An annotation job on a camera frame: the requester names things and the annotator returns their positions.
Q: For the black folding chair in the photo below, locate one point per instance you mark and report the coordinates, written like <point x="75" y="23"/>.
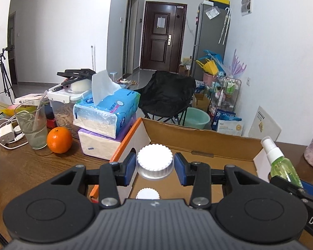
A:
<point x="167" y="93"/>

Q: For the purple white tissue pack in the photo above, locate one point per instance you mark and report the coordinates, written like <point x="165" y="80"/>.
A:
<point x="99" y="143"/>

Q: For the metal rack cart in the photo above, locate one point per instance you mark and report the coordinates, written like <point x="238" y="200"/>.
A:
<point x="229" y="93"/>

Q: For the white round container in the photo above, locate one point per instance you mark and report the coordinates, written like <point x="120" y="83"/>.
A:
<point x="80" y="85"/>

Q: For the yellow black box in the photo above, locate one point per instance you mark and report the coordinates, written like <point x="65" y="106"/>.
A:
<point x="219" y="0"/>

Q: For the clear drinking straw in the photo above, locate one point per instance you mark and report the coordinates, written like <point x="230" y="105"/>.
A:
<point x="39" y="112"/>

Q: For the pet food bowl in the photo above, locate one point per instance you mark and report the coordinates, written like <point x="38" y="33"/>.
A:
<point x="124" y="81"/>

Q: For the small cardboard carton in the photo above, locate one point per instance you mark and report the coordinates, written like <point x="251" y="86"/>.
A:
<point x="200" y="102"/>

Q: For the clear food container white lid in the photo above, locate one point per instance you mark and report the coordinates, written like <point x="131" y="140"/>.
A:
<point x="61" y="114"/>

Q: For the pink bucket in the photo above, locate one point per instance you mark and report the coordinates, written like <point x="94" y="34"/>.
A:
<point x="210" y="79"/>

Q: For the clear plastic sleeve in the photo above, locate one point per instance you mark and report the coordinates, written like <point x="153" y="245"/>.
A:
<point x="212" y="13"/>

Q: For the yellow packet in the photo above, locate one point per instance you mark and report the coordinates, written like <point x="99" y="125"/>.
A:
<point x="11" y="110"/>

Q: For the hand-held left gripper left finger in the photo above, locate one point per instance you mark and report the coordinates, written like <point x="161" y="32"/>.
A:
<point x="130" y="168"/>

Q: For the green spray bottle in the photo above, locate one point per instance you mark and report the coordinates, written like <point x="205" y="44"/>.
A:
<point x="283" y="164"/>

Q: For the flat white box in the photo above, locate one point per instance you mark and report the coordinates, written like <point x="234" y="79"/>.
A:
<point x="28" y="98"/>

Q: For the clear drinking glass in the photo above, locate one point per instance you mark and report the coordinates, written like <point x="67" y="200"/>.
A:
<point x="35" y="132"/>

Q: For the white power adapter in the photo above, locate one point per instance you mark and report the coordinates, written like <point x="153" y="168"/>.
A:
<point x="6" y="134"/>

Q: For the red cardboard box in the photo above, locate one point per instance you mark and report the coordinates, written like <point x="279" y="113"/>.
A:
<point x="198" y="140"/>

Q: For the orange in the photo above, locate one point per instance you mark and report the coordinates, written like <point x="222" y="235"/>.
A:
<point x="59" y="140"/>

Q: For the green plastic basin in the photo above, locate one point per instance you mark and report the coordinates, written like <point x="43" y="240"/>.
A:
<point x="197" y="118"/>

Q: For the grey refrigerator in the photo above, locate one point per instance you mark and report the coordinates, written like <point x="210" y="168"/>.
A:
<point x="208" y="39"/>

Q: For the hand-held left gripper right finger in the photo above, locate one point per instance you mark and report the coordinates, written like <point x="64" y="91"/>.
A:
<point x="179" y="169"/>

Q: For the black camera tripod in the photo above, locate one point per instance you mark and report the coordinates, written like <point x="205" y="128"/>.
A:
<point x="4" y="78"/>

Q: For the open doorway frame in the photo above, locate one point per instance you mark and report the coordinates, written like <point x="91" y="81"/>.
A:
<point x="130" y="36"/>

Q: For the blue tissue pack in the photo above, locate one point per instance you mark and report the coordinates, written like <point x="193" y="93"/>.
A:
<point x="112" y="112"/>

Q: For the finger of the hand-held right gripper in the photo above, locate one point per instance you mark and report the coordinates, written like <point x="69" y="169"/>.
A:
<point x="284" y="185"/>
<point x="311" y="188"/>

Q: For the yellow bag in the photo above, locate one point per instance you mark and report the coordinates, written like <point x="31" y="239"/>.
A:
<point x="208" y="67"/>

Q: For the wall electrical panel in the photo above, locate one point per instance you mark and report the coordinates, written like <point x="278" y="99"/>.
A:
<point x="246" y="4"/>

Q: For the white folded umbrella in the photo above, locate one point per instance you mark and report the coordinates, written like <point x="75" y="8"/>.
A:
<point x="224" y="26"/>

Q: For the white board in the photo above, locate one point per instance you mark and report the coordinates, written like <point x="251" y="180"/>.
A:
<point x="266" y="125"/>

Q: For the white bottle cap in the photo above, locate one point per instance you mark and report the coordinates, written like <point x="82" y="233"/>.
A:
<point x="147" y="194"/>
<point x="154" y="161"/>

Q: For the dark wooden door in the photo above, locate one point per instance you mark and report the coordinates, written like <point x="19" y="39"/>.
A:
<point x="161" y="39"/>

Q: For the white mop pole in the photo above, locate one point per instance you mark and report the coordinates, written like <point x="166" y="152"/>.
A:
<point x="92" y="57"/>

